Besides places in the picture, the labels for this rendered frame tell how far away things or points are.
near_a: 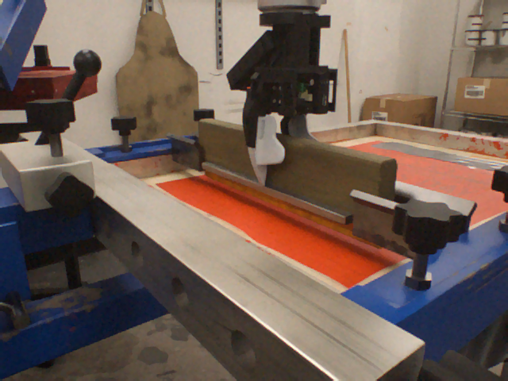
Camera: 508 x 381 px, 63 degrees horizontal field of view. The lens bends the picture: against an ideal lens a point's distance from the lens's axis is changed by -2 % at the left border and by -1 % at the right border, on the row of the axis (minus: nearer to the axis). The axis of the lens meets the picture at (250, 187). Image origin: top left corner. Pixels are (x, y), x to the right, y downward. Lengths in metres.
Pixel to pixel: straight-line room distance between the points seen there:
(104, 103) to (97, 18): 0.46
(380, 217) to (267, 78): 0.21
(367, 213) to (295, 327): 0.25
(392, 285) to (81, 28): 2.34
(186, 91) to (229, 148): 2.11
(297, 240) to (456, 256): 0.18
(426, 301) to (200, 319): 0.15
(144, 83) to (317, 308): 2.40
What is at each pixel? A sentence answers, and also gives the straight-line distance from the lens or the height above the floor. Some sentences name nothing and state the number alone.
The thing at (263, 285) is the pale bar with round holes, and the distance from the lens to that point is 0.23.
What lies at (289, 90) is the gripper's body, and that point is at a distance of 0.50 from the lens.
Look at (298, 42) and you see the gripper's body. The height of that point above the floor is 1.18.
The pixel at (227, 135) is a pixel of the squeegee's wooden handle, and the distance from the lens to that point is 0.62.
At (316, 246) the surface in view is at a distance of 0.48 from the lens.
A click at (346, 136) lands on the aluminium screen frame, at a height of 0.97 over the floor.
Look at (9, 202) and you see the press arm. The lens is 0.41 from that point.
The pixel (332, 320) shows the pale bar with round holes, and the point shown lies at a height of 1.04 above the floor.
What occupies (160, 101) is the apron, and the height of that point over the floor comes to 0.89.
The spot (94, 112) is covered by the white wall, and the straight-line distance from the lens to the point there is 2.54.
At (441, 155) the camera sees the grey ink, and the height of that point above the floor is 0.96.
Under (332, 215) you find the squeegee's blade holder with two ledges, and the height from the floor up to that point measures 0.99.
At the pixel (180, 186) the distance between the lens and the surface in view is 0.69.
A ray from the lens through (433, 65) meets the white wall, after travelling 4.64.
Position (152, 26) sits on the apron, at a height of 1.32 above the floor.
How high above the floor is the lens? 1.16
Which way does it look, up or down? 18 degrees down
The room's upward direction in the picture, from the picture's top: straight up
